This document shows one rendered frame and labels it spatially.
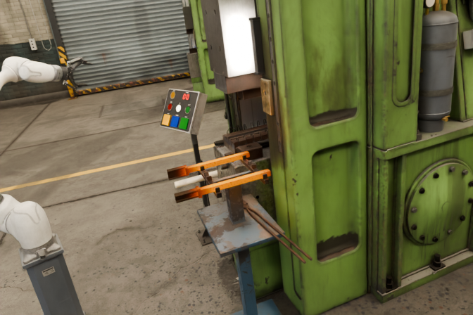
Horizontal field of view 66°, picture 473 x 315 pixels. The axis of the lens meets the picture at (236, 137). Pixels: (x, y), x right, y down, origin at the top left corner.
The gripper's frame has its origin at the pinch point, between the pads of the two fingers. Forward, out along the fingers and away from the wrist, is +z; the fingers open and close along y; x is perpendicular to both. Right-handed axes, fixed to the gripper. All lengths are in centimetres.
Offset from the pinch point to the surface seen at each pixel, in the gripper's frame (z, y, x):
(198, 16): 414, 41, 192
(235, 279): 37, -95, -126
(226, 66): 1, 37, -86
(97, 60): 535, -149, 508
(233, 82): 9, 30, -89
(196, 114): 40, -5, -59
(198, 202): 120, -107, -48
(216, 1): -5, 65, -73
